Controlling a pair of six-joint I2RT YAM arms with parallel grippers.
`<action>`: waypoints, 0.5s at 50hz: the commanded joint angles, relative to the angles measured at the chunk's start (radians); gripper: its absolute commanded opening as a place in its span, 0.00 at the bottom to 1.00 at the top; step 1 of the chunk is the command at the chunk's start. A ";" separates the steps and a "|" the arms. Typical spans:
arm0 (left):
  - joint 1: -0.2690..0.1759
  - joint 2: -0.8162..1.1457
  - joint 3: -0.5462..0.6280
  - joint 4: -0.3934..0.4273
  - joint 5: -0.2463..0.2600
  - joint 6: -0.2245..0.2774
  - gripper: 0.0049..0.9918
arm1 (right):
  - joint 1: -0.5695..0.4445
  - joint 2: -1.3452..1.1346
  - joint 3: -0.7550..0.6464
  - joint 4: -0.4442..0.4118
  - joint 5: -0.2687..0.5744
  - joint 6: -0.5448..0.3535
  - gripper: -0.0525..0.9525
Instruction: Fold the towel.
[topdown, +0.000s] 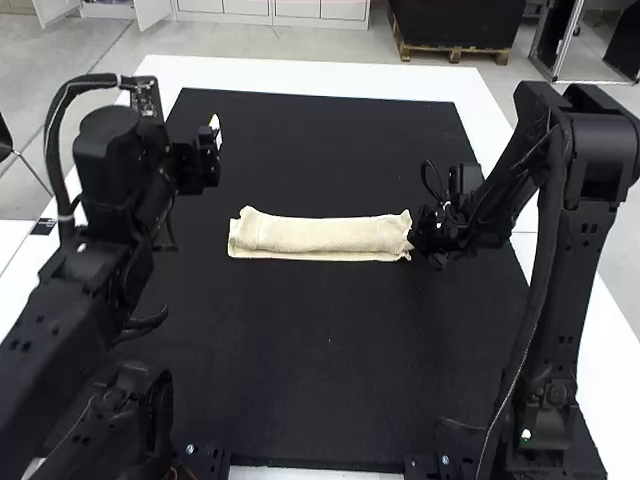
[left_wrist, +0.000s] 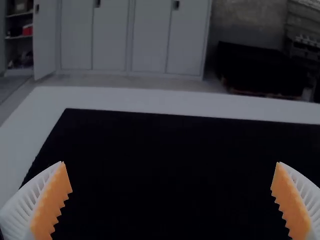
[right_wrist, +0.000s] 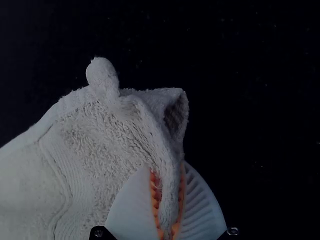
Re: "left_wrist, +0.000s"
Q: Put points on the metal frame trolley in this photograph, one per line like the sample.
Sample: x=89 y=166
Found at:
x=312 y=82

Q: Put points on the red box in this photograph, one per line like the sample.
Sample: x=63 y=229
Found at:
x=28 y=30

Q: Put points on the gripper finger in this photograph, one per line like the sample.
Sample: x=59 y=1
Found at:
x=35 y=205
x=295 y=205

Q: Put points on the open grey cupboard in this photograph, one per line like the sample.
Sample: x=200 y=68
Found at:
x=42 y=45

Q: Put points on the black crate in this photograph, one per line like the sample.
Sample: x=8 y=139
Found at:
x=262 y=70

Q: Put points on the black mat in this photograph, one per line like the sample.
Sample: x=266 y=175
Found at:
x=170 y=162

